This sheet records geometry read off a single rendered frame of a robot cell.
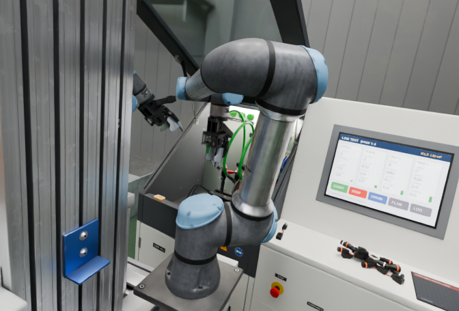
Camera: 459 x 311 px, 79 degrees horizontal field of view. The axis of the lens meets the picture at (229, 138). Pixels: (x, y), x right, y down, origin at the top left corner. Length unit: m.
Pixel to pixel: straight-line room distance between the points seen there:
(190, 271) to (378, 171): 0.85
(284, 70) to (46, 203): 0.48
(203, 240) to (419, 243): 0.88
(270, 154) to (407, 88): 2.51
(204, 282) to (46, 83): 0.58
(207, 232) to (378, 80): 2.56
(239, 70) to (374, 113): 0.88
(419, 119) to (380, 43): 1.81
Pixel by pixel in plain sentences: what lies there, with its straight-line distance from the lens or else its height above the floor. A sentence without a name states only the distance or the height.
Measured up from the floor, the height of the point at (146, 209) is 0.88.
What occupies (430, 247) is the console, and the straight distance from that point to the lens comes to 1.34.
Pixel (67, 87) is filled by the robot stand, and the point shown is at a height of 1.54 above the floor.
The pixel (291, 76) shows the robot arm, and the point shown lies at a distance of 0.56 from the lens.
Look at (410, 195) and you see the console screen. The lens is 1.30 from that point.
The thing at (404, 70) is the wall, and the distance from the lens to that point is 3.06.
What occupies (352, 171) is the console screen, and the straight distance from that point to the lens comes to 1.29.
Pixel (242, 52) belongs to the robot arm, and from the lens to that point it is 0.54.
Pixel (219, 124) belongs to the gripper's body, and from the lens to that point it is 1.07.
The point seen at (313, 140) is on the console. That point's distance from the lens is 1.32.
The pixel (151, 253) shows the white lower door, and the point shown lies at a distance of 1.62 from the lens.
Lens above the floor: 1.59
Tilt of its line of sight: 12 degrees down
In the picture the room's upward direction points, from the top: 7 degrees clockwise
